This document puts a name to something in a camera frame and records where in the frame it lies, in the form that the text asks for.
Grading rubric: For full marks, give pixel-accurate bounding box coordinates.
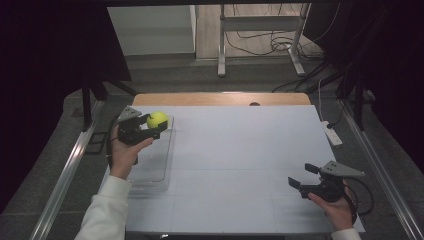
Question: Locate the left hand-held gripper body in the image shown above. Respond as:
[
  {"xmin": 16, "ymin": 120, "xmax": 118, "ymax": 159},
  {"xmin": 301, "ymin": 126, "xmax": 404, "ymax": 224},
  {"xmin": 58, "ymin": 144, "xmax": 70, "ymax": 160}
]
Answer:
[{"xmin": 115, "ymin": 105, "xmax": 162, "ymax": 147}]

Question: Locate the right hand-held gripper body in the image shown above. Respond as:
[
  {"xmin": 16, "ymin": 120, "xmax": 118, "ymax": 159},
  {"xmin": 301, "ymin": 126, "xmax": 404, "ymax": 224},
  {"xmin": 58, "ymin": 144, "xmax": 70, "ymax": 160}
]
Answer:
[{"xmin": 299, "ymin": 160, "xmax": 366, "ymax": 204}]

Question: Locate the yellow-green tennis ball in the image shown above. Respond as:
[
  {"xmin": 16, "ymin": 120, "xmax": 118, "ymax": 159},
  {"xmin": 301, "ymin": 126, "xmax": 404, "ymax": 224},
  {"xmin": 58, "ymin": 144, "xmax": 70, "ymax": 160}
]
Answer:
[{"xmin": 145, "ymin": 110, "xmax": 170, "ymax": 131}]

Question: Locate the clear plastic container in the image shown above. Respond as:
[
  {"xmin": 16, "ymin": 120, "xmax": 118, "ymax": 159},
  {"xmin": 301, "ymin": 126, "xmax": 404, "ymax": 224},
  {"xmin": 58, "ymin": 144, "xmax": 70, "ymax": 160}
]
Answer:
[{"xmin": 125, "ymin": 114, "xmax": 176, "ymax": 199}]

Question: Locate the person's right hand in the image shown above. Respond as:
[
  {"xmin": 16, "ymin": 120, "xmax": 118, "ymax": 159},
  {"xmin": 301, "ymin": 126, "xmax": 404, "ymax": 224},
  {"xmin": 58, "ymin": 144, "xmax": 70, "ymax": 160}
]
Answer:
[{"xmin": 306, "ymin": 181, "xmax": 358, "ymax": 232}]

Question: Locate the person's left hand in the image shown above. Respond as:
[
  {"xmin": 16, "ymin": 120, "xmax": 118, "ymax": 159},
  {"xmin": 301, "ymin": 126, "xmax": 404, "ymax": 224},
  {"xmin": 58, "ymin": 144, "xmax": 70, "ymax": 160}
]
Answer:
[{"xmin": 108, "ymin": 124, "xmax": 155, "ymax": 181}]

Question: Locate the white power strip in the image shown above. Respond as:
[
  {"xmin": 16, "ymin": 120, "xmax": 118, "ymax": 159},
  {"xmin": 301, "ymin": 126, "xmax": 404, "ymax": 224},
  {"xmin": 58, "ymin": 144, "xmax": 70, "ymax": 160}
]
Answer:
[{"xmin": 320, "ymin": 120, "xmax": 344, "ymax": 147}]

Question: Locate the wooden table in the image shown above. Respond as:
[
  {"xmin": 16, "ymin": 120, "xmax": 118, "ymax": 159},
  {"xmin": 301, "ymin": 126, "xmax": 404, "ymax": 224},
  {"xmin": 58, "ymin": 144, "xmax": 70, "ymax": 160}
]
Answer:
[{"xmin": 132, "ymin": 92, "xmax": 312, "ymax": 107}]

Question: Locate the black metal stand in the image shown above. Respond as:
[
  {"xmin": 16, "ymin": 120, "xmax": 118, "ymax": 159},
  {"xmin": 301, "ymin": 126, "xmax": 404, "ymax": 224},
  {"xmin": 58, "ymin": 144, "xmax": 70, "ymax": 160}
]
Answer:
[
  {"xmin": 81, "ymin": 77, "xmax": 140, "ymax": 132},
  {"xmin": 335, "ymin": 75, "xmax": 368, "ymax": 132}
]

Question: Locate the white board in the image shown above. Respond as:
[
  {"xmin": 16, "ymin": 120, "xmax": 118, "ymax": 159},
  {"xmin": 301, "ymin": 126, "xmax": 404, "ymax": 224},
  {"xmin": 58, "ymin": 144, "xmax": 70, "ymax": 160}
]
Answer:
[{"xmin": 100, "ymin": 104, "xmax": 366, "ymax": 235}]

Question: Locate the white cabinet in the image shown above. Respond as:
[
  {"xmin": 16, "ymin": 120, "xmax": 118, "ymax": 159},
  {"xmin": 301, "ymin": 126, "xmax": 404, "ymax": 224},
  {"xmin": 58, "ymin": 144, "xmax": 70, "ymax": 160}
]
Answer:
[{"xmin": 106, "ymin": 4, "xmax": 198, "ymax": 57}]

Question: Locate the black curtain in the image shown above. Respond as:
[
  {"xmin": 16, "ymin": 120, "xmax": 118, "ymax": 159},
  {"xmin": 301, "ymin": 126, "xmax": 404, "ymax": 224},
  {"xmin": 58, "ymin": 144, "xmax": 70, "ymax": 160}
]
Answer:
[
  {"xmin": 0, "ymin": 0, "xmax": 133, "ymax": 215},
  {"xmin": 302, "ymin": 0, "xmax": 424, "ymax": 175}
]

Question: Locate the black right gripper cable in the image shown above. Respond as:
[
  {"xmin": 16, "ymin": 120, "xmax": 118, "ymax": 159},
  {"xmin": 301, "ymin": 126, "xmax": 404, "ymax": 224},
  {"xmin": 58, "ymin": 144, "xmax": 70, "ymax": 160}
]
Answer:
[{"xmin": 342, "ymin": 175, "xmax": 375, "ymax": 224}]

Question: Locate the black plug with cable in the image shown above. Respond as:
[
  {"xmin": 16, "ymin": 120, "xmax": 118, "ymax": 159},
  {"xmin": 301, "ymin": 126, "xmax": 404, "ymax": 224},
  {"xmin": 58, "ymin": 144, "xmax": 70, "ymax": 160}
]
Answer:
[{"xmin": 326, "ymin": 96, "xmax": 346, "ymax": 130}]

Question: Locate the aluminium rail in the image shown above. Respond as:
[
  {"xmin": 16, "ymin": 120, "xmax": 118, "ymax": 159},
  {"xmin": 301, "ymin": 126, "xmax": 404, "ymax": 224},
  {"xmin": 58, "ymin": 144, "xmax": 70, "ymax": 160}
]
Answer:
[
  {"xmin": 337, "ymin": 97, "xmax": 424, "ymax": 240},
  {"xmin": 28, "ymin": 99, "xmax": 106, "ymax": 240}
]

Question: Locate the white power strip cable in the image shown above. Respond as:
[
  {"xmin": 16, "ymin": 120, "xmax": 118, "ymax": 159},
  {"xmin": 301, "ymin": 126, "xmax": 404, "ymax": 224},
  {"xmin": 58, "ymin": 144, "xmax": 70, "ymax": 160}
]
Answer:
[{"xmin": 317, "ymin": 77, "xmax": 327, "ymax": 123}]

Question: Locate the tangle of black floor cables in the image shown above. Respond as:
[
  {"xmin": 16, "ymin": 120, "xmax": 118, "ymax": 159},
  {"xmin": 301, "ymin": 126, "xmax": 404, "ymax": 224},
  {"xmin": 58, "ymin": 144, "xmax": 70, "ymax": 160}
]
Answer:
[{"xmin": 224, "ymin": 3, "xmax": 341, "ymax": 94}]

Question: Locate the grey metal desk frame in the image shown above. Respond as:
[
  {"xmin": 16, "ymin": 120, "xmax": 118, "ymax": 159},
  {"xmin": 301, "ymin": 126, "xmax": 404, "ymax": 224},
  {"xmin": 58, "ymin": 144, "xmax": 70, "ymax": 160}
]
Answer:
[{"xmin": 216, "ymin": 3, "xmax": 312, "ymax": 79}]

